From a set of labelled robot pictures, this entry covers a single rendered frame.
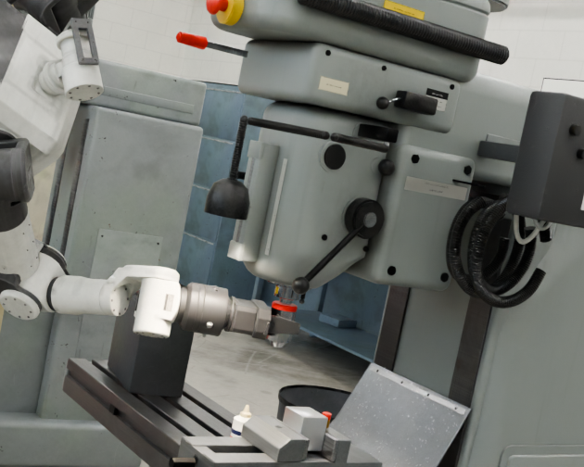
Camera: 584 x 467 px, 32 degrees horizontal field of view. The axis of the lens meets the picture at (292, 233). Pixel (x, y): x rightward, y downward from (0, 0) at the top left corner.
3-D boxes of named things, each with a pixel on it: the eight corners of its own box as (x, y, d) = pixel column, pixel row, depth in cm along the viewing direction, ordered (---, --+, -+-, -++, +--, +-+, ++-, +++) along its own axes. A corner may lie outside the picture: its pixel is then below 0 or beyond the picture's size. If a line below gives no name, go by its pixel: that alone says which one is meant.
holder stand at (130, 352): (128, 393, 215) (146, 302, 214) (106, 365, 235) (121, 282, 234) (182, 397, 220) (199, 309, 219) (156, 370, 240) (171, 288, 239)
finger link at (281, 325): (297, 336, 184) (263, 331, 183) (300, 320, 184) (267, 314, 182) (298, 338, 182) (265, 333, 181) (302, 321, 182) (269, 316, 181)
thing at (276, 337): (274, 342, 182) (280, 310, 182) (260, 335, 186) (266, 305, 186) (295, 344, 185) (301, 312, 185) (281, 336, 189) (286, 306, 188)
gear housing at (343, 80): (306, 101, 165) (318, 40, 164) (233, 91, 185) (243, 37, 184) (454, 136, 184) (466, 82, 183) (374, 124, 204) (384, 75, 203)
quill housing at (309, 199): (278, 290, 171) (316, 104, 168) (220, 265, 188) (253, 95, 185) (365, 298, 182) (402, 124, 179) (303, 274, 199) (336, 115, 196)
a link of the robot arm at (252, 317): (275, 302, 178) (209, 290, 176) (263, 355, 179) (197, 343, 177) (263, 289, 190) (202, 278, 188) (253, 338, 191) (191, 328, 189)
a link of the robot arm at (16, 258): (-17, 309, 189) (-41, 232, 172) (16, 258, 197) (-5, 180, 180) (39, 325, 187) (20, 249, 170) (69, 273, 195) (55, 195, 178)
